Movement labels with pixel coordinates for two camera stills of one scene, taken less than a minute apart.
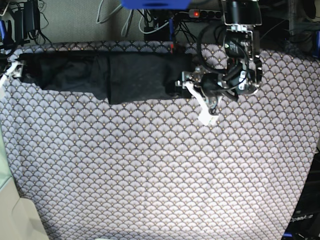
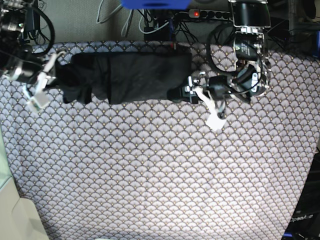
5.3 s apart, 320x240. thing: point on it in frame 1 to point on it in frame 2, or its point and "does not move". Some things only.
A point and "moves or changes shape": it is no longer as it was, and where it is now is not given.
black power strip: (206, 14) does not move
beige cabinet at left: (18, 220) does not move
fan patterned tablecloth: (153, 169) does not move
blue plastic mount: (157, 4) does not move
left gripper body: (15, 70) to (36, 92)
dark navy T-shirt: (125, 77) moves or changes shape
